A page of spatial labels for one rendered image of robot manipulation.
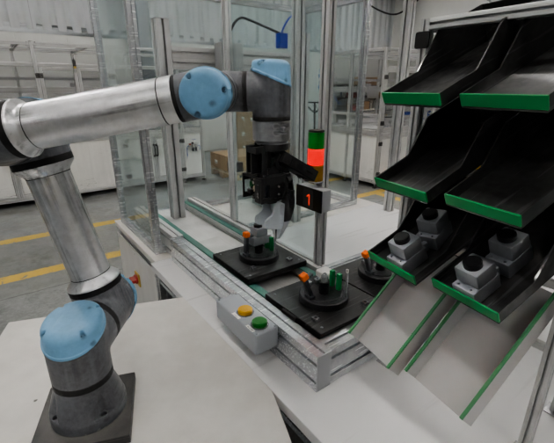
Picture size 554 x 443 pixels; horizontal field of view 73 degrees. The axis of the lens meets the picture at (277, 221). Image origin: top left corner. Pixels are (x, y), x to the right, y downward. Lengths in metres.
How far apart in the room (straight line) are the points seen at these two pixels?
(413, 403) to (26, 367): 0.96
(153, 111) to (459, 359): 0.71
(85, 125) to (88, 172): 5.51
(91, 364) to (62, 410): 0.11
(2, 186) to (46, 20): 3.86
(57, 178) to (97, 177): 5.34
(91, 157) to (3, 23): 3.48
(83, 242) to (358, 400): 0.71
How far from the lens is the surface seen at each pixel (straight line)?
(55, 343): 0.84
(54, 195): 0.89
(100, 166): 6.20
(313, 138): 1.16
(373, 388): 1.01
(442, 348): 0.86
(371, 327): 0.92
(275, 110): 0.74
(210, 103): 0.60
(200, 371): 1.05
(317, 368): 0.93
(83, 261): 0.92
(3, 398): 1.15
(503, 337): 0.84
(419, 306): 0.89
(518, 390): 1.14
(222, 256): 1.36
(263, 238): 1.30
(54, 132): 0.71
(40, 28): 8.90
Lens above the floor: 1.54
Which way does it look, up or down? 20 degrees down
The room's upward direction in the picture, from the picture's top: straight up
